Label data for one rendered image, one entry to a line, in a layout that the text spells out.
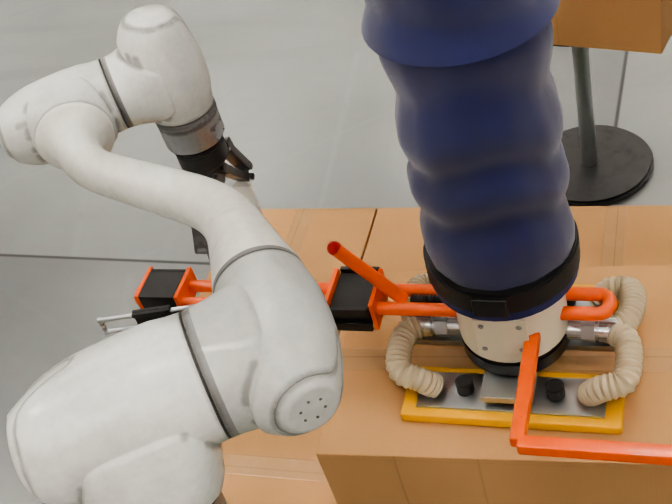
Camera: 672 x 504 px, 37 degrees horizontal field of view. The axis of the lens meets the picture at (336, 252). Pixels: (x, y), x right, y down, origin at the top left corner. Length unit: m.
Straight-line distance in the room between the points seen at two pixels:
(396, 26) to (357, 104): 2.78
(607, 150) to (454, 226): 2.14
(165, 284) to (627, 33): 1.54
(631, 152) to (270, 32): 1.81
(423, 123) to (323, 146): 2.54
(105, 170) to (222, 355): 0.40
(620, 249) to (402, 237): 0.52
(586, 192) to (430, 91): 2.14
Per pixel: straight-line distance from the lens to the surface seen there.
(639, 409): 1.62
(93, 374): 0.95
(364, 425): 1.65
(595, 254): 2.40
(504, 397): 1.58
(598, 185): 3.34
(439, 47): 1.16
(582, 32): 2.88
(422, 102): 1.24
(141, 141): 4.17
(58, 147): 1.34
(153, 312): 1.74
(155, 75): 1.38
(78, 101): 1.36
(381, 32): 1.19
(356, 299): 1.63
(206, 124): 1.44
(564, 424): 1.58
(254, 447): 2.20
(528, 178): 1.31
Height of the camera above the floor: 2.25
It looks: 42 degrees down
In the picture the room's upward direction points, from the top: 18 degrees counter-clockwise
